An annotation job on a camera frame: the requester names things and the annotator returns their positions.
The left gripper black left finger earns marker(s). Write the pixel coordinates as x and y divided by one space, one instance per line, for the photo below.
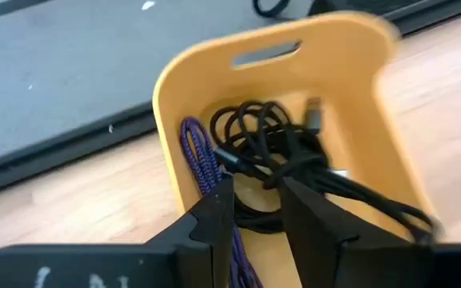
198 240

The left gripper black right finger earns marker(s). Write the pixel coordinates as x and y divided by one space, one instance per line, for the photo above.
318 240

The yellow plastic bin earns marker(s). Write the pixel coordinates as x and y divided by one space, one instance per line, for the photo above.
334 68

